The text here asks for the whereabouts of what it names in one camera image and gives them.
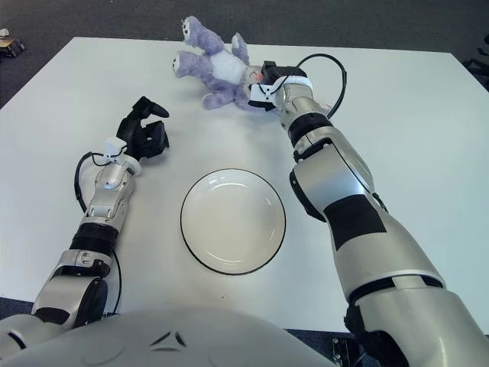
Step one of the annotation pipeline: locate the white wrist cable clip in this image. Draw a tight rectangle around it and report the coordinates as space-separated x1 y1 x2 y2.
103 136 127 158
250 74 313 104

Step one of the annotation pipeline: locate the white left wrist cable clip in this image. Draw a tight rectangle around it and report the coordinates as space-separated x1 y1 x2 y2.
103 136 127 158

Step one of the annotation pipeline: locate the purple plush bunny doll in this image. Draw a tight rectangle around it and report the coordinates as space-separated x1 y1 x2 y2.
170 15 333 115

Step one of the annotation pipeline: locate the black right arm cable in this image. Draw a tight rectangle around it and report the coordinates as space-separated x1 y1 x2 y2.
293 54 348 118

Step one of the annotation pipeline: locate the grey robot torso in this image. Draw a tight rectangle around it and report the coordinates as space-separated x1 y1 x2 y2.
0 301 337 367

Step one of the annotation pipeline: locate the black metal table bracket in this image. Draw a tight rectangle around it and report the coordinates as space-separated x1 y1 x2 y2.
330 336 362 367

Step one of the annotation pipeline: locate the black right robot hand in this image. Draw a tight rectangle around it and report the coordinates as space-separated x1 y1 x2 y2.
248 60 306 113

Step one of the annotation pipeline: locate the black office chair base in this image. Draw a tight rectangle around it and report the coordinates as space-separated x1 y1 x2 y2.
460 32 489 93

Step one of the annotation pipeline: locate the white plate with black rim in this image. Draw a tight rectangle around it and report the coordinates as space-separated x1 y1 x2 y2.
180 167 287 276

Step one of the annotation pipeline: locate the white right wrist cable clip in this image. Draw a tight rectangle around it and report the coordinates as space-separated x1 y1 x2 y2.
250 74 313 104

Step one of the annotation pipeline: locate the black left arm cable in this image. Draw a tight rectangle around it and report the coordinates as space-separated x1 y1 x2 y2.
74 151 122 314

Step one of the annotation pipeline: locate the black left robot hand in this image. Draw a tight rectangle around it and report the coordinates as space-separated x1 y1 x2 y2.
116 96 171 164

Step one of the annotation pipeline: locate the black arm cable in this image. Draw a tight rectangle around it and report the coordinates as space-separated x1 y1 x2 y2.
293 54 348 118
74 151 122 314

